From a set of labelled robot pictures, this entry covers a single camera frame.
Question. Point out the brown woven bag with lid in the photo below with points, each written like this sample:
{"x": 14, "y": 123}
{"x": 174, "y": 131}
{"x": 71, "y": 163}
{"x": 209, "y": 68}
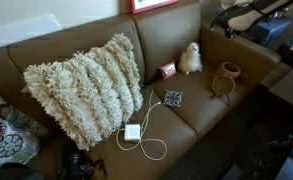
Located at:
{"x": 231, "y": 69}

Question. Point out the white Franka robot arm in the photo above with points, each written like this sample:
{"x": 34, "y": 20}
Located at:
{"x": 249, "y": 18}

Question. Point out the blue fabric bag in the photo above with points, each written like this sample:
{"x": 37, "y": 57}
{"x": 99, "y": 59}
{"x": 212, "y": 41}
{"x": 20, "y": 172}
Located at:
{"x": 269, "y": 31}

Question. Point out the blue white patterned tile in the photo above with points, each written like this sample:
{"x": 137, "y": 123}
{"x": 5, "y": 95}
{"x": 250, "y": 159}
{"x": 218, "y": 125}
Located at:
{"x": 172, "y": 98}

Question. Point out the pink wipes pack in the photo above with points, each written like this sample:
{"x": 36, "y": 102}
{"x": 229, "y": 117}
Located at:
{"x": 168, "y": 70}

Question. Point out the white power adapter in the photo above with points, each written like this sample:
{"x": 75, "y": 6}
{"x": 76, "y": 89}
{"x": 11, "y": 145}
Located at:
{"x": 132, "y": 132}

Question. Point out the white fluffy alpaca toy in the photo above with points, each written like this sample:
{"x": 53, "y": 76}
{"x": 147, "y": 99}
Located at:
{"x": 190, "y": 60}

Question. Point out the cream shaggy pillow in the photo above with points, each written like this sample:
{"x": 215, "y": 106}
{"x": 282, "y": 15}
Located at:
{"x": 86, "y": 90}

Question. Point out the red framed picture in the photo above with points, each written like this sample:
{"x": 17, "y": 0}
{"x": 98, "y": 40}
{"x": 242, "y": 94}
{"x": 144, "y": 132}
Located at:
{"x": 152, "y": 4}

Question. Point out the floral patterned pillow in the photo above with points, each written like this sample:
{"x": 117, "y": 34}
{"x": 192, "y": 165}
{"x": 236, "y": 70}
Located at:
{"x": 9, "y": 136}

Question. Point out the black equipment stand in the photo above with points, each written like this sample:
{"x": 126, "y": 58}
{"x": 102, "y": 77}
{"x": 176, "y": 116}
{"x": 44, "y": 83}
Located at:
{"x": 276, "y": 160}

